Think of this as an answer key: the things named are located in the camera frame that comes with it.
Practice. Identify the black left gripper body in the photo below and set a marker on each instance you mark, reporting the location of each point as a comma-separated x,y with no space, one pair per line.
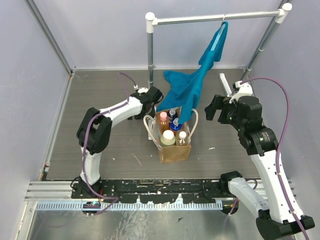
154,94

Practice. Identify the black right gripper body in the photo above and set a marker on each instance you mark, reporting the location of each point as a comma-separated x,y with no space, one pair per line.
228,114

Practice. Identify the pink cap peach bottle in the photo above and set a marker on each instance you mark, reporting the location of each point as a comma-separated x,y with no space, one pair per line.
163,122

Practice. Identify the teal t-shirt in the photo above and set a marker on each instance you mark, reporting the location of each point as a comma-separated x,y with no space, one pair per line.
186,89

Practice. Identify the burlap canvas tote bag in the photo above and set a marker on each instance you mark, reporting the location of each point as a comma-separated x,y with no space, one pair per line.
174,153

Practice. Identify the metal clothes rack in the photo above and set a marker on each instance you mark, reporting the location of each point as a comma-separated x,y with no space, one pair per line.
278,17

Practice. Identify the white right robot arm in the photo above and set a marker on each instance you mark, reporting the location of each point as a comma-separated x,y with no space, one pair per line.
278,214

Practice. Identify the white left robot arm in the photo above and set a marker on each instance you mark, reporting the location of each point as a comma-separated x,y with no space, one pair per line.
95,129

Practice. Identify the dark pump bottle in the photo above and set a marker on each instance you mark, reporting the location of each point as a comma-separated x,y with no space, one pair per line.
172,114

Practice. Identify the blue pump bottle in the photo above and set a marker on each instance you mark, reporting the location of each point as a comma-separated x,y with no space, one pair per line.
175,125

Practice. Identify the green bottle white cap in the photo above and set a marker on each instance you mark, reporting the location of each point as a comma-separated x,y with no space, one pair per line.
167,139

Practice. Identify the clear amber bottle white cap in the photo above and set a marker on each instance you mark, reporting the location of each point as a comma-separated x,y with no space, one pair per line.
181,138

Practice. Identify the light blue clothes hanger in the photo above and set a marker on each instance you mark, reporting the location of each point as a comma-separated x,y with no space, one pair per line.
221,30

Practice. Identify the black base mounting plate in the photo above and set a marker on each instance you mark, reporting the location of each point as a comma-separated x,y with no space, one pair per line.
160,191

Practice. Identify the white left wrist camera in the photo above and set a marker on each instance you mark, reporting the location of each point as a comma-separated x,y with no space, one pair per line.
140,90

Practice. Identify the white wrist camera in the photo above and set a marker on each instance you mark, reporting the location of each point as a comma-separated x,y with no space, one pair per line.
140,90
240,89

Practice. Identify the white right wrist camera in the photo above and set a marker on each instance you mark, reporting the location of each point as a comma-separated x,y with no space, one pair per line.
240,89

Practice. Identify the slotted cable duct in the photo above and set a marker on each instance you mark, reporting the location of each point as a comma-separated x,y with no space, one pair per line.
175,206

